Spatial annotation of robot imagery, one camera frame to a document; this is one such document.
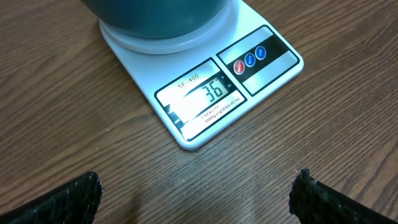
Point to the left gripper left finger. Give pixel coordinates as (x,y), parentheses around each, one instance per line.
(74,202)

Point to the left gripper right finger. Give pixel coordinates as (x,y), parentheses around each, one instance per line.
(313,202)

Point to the white digital kitchen scale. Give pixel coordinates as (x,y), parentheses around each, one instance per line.
(201,82)

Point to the blue bowl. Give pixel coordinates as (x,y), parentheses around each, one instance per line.
(155,19)

